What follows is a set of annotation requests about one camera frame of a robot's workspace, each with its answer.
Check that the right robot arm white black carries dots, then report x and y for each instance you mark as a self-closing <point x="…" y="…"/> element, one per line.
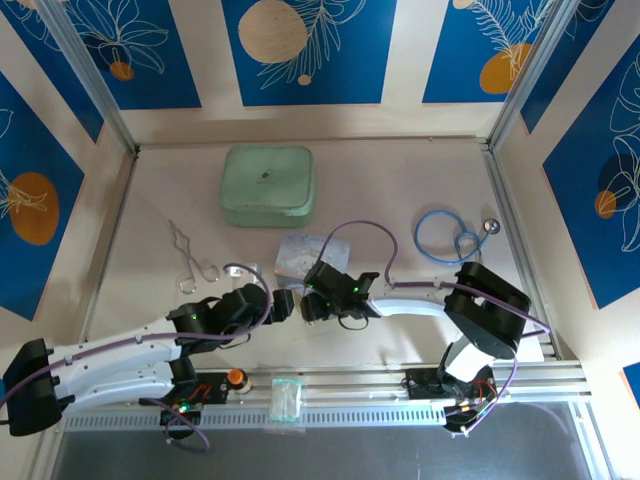
<point x="415" y="305"/>

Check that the aluminium frame post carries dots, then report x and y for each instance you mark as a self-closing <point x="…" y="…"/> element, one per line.
<point x="530" y="75"/>
<point x="90" y="75"/>

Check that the metal forceps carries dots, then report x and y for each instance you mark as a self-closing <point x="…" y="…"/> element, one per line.
<point x="191" y="261"/>

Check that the clear plastic bag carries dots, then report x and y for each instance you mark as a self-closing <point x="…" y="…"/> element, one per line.
<point x="286" y="400"/>

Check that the cartoon dog card box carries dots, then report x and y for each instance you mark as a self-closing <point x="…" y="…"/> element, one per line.
<point x="295" y="260"/>

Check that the mint green zipper case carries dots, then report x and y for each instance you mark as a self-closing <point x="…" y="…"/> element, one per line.
<point x="267" y="185"/>

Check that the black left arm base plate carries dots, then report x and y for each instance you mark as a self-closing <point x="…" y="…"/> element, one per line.
<point x="210" y="387"/>

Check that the blue stethoscope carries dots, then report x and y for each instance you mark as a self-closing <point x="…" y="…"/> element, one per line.
<point x="492" y="226"/>

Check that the aluminium extrusion rail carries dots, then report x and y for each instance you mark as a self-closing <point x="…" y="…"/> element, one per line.
<point x="350" y="387"/>

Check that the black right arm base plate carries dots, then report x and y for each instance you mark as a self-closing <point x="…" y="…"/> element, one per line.
<point x="422" y="385"/>

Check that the orange push button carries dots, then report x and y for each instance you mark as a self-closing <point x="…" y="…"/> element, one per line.
<point x="236" y="378"/>

